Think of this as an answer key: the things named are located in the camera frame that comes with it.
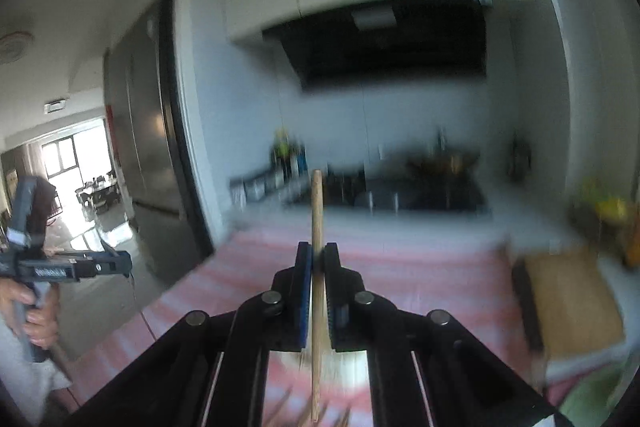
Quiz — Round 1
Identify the black gas stove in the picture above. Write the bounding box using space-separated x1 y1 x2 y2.
284 163 490 214

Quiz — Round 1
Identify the wooden chopstick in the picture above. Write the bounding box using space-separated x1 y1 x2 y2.
310 169 324 426

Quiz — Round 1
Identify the wire dish rack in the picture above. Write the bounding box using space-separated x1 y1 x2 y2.
568 178 639 269

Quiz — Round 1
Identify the dark kettle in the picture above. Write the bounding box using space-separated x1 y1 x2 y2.
508 134 533 183

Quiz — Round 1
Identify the person's left hand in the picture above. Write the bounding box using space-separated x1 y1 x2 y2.
1 279 60 350

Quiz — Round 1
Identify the wooden cutting board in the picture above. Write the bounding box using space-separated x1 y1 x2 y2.
511 248 626 361

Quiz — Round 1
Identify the silver refrigerator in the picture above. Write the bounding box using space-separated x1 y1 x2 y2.
104 0 206 285

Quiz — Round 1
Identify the black range hood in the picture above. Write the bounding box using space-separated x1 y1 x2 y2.
262 0 490 91

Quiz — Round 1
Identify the pink striped tablecloth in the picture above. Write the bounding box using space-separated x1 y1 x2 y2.
54 225 551 427

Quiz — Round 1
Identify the wok with lid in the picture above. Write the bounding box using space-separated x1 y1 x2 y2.
406 127 480 179

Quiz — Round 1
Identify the spice jar rack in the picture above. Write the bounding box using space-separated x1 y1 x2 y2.
229 168 285 208

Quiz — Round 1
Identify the cream utensil holder box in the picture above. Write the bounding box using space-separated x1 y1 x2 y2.
276 351 369 391

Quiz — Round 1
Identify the condiment bottles group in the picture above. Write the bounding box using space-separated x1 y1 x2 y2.
270 129 308 182

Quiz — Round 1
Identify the green tray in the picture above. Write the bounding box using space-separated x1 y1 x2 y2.
559 361 639 427

